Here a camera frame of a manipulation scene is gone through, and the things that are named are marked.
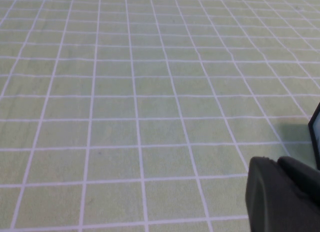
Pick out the black glasses case box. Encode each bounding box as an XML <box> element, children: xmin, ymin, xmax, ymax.
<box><xmin>307</xmin><ymin>101</ymin><xmax>320</xmax><ymax>171</ymax></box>

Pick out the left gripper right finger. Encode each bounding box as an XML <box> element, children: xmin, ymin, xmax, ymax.
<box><xmin>276</xmin><ymin>155</ymin><xmax>320</xmax><ymax>206</ymax></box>

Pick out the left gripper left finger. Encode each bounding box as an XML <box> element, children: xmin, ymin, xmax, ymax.
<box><xmin>245</xmin><ymin>156</ymin><xmax>320</xmax><ymax>232</ymax></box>

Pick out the green white-grid tablecloth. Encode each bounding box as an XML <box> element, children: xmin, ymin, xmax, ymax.
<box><xmin>0</xmin><ymin>0</ymin><xmax>320</xmax><ymax>232</ymax></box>

